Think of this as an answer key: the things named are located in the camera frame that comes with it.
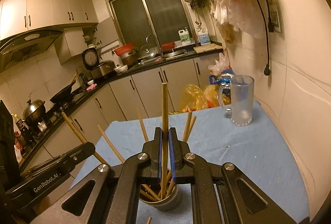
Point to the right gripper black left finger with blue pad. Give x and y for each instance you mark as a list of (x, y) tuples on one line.
[(109, 194)]

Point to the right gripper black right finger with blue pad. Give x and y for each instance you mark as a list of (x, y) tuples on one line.
[(221, 193)]

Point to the lower kitchen cabinets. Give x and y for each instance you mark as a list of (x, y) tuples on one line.
[(121, 98)]

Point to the kitchen cabinets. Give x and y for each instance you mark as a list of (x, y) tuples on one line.
[(121, 98), (18, 16)]

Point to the kitchen faucet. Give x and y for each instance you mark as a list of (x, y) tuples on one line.
[(152, 39)]

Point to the upper kitchen cabinets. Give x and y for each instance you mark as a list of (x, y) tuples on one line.
[(18, 16)]

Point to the dark glass bottle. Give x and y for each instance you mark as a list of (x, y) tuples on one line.
[(24, 131)]

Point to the dark grey utensil holder cup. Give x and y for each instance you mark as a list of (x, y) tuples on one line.
[(169, 203)]

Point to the blue table cloth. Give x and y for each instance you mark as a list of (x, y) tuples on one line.
[(258, 150)]

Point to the steel wok with lid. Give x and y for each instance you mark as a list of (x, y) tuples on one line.
[(34, 112)]

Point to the black frying pan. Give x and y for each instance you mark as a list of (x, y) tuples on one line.
[(65, 93)]

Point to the pink cloth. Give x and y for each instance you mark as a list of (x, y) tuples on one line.
[(91, 87)]

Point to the yellow plastic bag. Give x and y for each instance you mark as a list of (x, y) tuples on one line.
[(194, 98)]

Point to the frosted glass mug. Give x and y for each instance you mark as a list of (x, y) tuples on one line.
[(241, 88)]

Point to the blue plastic bag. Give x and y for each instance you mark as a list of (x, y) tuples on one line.
[(224, 77)]

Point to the rice cooker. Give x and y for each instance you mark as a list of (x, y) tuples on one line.
[(98, 69)]

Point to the white bowl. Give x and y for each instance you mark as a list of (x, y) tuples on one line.
[(121, 69)]

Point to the steel pot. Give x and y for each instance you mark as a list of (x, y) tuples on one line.
[(129, 58)]

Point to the range hood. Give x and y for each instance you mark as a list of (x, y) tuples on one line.
[(26, 45)]

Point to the white plastic bag on floor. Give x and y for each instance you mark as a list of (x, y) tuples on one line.
[(220, 65)]

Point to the red basin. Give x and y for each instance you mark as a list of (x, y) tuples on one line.
[(124, 49)]

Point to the glass pot lid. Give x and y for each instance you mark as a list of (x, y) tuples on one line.
[(148, 51)]

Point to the wooden cutting board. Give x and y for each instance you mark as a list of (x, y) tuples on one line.
[(207, 48)]

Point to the red bowl by sink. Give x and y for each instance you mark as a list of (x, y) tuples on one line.
[(168, 46)]

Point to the white jug blue label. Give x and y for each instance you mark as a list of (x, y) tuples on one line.
[(204, 37)]

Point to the white detergent jug green label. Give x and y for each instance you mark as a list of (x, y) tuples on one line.
[(184, 36)]

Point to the dark window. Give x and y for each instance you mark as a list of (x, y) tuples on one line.
[(135, 19)]

